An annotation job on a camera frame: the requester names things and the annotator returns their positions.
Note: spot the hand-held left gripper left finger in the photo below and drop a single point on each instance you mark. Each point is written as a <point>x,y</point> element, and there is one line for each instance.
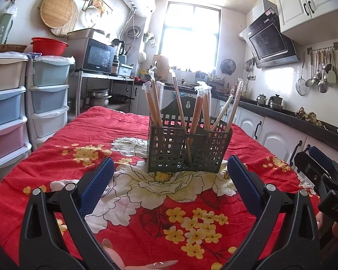
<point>100,180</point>

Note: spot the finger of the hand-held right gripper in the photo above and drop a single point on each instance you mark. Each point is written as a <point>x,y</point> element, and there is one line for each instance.
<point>326,161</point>
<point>308,167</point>

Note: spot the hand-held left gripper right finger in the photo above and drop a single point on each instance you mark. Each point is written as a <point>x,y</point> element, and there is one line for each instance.
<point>242,180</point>

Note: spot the green perforated utensil basket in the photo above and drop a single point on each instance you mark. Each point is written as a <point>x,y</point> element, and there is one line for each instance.
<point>169,146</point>

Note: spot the bunch of chopsticks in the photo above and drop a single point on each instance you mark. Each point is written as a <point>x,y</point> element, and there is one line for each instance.
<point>155,107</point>

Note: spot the row of hanging kitchen utensils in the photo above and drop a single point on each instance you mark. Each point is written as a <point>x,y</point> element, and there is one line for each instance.
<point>321,73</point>

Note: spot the person's right hand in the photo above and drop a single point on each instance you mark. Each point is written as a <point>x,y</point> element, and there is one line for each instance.
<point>318,222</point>

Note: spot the person's left hand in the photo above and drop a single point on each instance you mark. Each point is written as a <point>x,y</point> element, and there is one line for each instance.
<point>114,256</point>

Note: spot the black kitchen countertop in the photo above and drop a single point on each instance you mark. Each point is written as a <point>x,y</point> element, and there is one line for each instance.
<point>298,121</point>

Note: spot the white base cabinets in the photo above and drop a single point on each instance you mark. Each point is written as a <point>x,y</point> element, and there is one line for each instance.
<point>273,135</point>

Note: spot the pile of dried roots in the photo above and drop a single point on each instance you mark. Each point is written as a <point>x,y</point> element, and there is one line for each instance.
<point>308,116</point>

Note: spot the steel teapot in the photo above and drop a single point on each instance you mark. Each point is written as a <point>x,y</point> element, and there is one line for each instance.
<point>276,102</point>

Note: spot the red floral blanket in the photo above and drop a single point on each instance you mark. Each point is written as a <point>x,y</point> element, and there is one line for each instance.
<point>157,230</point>

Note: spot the stacked steel pots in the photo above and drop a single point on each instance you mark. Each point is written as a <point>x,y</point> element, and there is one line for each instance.
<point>98,98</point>

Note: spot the small steel kettle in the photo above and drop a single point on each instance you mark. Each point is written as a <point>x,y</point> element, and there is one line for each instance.
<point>262,99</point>

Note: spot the black wok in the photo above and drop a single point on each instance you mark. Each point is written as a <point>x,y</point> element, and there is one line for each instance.
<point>121,98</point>

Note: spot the blue grey drawer tower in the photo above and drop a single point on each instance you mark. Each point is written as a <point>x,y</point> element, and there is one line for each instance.
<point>49,95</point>

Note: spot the metal shelf rack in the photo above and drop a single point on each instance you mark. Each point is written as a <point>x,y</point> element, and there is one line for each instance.
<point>101,76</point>

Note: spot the grey storage container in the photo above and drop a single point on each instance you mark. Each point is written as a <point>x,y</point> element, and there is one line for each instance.
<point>126,70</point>

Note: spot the small round black fan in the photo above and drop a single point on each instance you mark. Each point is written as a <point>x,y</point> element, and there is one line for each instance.
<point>228,67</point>

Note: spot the dark bottle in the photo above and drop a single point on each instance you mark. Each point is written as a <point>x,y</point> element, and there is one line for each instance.
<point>115,66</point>

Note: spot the pastel multicolour drawer tower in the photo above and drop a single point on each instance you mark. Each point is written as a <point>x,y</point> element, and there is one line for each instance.
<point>5,104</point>

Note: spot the silver microwave oven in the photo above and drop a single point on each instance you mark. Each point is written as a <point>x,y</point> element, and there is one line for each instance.
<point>98,56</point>

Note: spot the pale cutting board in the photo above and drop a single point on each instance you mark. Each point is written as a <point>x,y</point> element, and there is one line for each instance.
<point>161,67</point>

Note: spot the black range hood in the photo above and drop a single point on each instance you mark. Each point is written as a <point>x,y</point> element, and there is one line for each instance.
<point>267,45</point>

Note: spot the black blender jug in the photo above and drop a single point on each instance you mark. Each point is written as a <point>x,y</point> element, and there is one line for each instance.
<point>118,47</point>

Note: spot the purple lidded container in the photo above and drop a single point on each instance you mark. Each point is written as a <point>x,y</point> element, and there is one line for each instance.
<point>35,54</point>

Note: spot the red plastic basin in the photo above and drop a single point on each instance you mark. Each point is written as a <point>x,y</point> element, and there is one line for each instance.
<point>49,47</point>

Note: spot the grey plastic tray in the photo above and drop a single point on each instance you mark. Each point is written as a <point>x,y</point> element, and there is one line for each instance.
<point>84,34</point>

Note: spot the kitchen window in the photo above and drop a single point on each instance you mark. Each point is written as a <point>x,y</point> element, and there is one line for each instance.
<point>191,39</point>

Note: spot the woven straw tray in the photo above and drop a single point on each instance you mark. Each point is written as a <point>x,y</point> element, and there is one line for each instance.
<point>64,32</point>

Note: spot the flat wicker basket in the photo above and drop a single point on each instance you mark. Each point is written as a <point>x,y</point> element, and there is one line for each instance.
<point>8,48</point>

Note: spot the white round hanging lid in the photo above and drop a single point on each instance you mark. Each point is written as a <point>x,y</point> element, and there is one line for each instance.
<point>91,16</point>

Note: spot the pale green hanging pouch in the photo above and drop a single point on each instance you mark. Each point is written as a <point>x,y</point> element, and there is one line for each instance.
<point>2,28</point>

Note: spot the wall socket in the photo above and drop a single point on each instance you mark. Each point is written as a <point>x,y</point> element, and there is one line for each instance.
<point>251,77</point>

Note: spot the white round wall dispenser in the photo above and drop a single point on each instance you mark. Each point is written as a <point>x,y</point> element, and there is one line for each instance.
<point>142,57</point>

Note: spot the white wall hair dryer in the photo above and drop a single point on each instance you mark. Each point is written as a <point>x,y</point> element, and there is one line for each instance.
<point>149,38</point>

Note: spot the white wall cabinet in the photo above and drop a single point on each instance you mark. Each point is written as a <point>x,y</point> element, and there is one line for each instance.
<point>298,2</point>

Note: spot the wall picture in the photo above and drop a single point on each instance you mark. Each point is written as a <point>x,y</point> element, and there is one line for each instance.
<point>101,5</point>

